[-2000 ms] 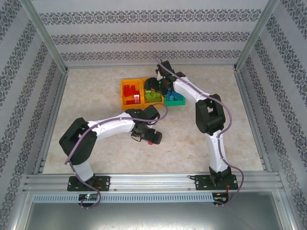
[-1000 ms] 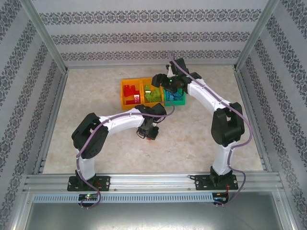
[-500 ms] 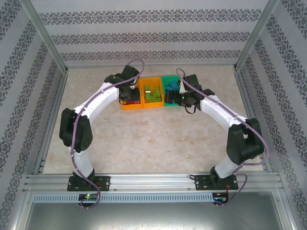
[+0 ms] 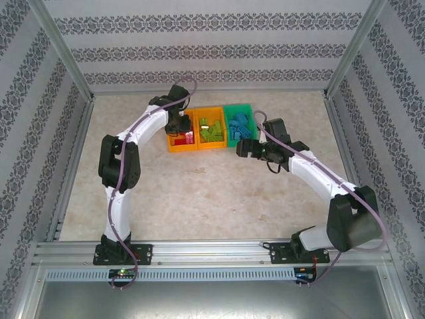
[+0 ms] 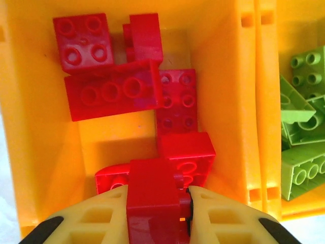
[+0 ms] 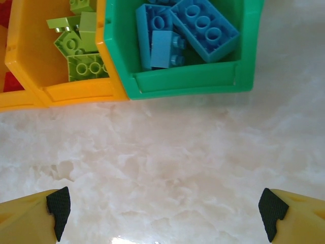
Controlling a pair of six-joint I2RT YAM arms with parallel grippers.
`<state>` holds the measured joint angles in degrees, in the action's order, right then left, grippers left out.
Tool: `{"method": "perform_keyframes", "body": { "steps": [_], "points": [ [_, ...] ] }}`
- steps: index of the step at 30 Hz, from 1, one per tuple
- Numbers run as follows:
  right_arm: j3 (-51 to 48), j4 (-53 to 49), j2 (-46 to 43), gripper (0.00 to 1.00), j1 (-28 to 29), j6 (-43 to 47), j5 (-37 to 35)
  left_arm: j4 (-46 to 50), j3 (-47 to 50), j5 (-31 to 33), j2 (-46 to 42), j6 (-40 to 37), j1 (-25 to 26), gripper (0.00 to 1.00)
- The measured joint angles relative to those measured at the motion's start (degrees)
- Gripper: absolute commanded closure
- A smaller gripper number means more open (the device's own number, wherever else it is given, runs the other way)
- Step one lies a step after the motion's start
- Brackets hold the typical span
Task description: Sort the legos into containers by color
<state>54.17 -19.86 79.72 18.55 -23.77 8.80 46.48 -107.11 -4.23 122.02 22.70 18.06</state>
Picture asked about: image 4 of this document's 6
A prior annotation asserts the orange plastic bin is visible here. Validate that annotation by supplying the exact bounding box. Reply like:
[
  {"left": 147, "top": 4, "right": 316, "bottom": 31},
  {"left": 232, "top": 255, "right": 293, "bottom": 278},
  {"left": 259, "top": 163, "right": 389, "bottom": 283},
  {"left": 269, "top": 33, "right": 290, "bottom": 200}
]
[
  {"left": 166, "top": 108, "right": 199, "bottom": 154},
  {"left": 194, "top": 106, "right": 230, "bottom": 151}
]

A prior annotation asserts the green plastic bin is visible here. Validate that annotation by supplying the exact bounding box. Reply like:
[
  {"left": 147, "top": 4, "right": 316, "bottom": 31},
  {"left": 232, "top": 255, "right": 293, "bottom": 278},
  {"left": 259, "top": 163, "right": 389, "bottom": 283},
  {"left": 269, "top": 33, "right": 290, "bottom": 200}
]
[{"left": 222, "top": 103, "right": 259, "bottom": 149}]

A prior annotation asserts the right controller board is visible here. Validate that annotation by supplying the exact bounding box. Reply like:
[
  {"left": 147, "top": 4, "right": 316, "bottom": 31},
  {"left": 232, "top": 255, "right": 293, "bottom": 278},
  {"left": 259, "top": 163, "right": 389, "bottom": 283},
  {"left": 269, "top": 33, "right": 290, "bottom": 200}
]
[{"left": 296, "top": 265, "right": 318, "bottom": 278}]

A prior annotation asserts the controller board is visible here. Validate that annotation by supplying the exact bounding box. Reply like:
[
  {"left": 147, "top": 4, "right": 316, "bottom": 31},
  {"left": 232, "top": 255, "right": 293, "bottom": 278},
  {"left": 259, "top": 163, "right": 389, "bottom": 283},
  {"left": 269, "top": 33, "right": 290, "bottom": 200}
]
[
  {"left": 109, "top": 268, "right": 136, "bottom": 279},
  {"left": 296, "top": 265, "right": 318, "bottom": 278}
]

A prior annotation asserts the left controller board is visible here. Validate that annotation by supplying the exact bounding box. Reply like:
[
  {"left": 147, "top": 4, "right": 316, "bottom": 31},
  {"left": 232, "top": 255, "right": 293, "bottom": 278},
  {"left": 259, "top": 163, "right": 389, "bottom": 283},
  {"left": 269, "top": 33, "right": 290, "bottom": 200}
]
[{"left": 109, "top": 268, "right": 136, "bottom": 279}]

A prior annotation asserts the grey metal panel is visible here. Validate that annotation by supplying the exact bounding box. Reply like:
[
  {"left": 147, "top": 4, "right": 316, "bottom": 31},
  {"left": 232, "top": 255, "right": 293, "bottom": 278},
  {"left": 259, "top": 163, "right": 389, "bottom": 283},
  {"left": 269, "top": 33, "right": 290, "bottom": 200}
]
[{"left": 19, "top": 265, "right": 409, "bottom": 319}]

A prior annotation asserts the aluminium frame beam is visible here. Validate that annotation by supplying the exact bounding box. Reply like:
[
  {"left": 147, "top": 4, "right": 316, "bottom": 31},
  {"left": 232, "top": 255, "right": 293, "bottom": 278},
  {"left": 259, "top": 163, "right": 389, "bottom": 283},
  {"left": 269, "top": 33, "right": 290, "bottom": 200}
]
[{"left": 91, "top": 88, "right": 328, "bottom": 96}]

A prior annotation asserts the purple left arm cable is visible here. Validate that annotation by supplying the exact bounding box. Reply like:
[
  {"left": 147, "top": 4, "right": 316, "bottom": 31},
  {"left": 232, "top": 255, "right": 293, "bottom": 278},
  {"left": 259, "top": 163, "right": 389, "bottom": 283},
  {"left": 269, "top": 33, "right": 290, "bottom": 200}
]
[{"left": 105, "top": 75, "right": 199, "bottom": 292}]

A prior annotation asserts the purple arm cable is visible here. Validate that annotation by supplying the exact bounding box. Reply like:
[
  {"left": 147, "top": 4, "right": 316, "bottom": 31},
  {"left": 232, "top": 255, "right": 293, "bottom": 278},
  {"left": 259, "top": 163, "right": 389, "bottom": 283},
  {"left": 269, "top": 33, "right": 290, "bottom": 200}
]
[
  {"left": 254, "top": 111, "right": 388, "bottom": 288},
  {"left": 105, "top": 75, "right": 199, "bottom": 292}
]

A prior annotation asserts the aluminium side rail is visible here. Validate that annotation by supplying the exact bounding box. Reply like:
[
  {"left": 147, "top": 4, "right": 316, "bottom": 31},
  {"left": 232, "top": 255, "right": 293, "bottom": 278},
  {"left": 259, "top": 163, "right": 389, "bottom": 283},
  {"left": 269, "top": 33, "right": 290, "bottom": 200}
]
[
  {"left": 323, "top": 96, "right": 378, "bottom": 239},
  {"left": 44, "top": 99, "right": 96, "bottom": 242}
]

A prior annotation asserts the aluminium frame post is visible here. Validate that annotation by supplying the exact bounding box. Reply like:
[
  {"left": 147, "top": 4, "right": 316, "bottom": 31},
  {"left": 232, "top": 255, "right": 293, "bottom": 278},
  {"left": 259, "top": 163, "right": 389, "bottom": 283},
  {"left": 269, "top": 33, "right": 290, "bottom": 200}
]
[
  {"left": 26, "top": 0, "right": 96, "bottom": 102},
  {"left": 323, "top": 0, "right": 388, "bottom": 99}
]

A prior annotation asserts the aluminium mounting rail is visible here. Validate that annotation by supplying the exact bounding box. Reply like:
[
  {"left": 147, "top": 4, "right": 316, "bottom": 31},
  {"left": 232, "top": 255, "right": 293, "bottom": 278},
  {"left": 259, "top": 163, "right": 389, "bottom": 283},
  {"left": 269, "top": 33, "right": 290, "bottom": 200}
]
[{"left": 31, "top": 239, "right": 394, "bottom": 266}]

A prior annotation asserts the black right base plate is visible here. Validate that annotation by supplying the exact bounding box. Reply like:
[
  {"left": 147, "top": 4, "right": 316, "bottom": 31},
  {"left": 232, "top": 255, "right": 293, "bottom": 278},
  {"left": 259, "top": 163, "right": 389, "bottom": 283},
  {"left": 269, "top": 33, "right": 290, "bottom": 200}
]
[{"left": 268, "top": 242, "right": 330, "bottom": 265}]

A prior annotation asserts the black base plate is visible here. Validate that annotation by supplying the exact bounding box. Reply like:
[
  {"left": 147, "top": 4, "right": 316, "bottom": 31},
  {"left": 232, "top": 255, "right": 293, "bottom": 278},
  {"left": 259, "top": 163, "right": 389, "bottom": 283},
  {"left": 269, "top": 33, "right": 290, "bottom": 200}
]
[
  {"left": 93, "top": 244, "right": 153, "bottom": 266},
  {"left": 268, "top": 242, "right": 330, "bottom": 265}
]

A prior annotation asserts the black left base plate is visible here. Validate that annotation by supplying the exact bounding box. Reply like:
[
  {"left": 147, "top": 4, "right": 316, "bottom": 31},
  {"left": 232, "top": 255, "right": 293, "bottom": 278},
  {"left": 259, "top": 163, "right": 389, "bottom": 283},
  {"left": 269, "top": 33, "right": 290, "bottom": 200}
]
[{"left": 93, "top": 244, "right": 153, "bottom": 266}]

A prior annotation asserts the grey slotted cable duct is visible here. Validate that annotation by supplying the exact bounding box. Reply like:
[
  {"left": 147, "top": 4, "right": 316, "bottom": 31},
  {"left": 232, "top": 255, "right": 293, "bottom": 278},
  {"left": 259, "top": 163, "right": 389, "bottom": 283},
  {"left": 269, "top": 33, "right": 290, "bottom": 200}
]
[{"left": 44, "top": 268, "right": 296, "bottom": 282}]

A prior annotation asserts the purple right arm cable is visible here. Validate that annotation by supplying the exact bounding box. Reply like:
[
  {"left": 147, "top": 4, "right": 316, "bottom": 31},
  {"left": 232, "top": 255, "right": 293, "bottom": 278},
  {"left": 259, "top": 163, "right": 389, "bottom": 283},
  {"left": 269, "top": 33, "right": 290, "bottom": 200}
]
[{"left": 254, "top": 111, "right": 388, "bottom": 288}]

